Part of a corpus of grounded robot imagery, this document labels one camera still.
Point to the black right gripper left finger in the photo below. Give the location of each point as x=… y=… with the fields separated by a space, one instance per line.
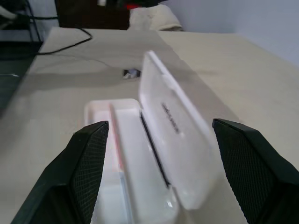
x=70 y=177

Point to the black metal rack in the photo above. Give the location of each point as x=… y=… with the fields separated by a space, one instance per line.
x=21 y=25

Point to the small black and silver clip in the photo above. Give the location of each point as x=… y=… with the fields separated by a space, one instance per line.
x=132 y=73

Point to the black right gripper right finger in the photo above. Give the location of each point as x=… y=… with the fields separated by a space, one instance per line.
x=254 y=172

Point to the cream cloth bundle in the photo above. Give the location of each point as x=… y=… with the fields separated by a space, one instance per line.
x=154 y=18

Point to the white plastic pencil case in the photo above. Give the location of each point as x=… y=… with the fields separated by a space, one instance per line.
x=161 y=140

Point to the dark brown wooden cabinet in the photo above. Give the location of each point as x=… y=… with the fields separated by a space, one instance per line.
x=93 y=14

